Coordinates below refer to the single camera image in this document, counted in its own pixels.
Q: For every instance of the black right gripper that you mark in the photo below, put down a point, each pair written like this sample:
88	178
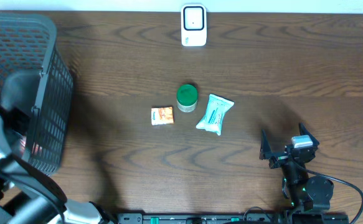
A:
266	153

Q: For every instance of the teal white wipes packet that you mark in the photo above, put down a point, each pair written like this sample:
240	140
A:
213	118

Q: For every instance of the green lid jar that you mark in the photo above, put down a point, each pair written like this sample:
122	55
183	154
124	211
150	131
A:
187	97

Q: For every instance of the orange small box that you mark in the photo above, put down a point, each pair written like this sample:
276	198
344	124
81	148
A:
162	116

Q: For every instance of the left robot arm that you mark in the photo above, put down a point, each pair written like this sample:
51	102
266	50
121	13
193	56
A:
27	195

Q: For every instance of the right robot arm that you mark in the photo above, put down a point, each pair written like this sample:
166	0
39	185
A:
310	196

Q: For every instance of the white barcode scanner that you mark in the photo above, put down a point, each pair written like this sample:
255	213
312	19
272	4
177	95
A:
193	25

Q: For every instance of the red patterned packet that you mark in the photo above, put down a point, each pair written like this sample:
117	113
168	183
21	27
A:
33	150

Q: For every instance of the grey plastic mesh basket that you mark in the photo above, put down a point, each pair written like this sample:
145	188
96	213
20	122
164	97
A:
27	42

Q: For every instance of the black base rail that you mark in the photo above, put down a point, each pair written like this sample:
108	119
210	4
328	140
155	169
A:
257	218

